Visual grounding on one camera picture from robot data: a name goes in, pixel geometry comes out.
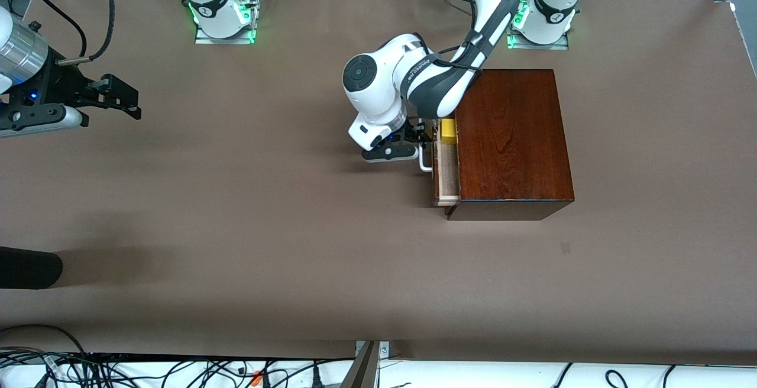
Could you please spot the aluminium strut with bracket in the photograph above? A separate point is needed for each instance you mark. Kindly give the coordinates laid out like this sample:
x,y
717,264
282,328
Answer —
x,y
364,370

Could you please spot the white ledge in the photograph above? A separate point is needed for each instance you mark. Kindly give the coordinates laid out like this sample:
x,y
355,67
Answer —
x,y
473,376

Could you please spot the black padded rod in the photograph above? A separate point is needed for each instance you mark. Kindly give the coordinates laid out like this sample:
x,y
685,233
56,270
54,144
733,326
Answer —
x,y
29,267

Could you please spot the dark wood cabinet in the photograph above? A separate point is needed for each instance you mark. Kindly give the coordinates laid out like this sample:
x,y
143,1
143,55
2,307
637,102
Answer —
x,y
508,139

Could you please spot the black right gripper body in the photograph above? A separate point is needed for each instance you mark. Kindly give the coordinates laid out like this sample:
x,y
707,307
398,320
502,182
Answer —
x,y
64,84

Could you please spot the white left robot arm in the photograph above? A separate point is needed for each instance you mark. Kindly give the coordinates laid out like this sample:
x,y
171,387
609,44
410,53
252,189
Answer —
x,y
384,74

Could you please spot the orange connector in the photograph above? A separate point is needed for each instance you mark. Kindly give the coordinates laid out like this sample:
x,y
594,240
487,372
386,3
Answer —
x,y
256,379

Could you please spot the yellow block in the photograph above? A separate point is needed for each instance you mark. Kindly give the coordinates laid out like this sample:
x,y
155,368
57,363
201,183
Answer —
x,y
448,132

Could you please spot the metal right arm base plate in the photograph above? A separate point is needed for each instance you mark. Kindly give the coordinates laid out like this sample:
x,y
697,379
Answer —
x,y
225,40

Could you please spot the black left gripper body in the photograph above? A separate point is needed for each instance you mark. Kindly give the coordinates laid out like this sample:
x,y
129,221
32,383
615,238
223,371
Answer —
x,y
410,132

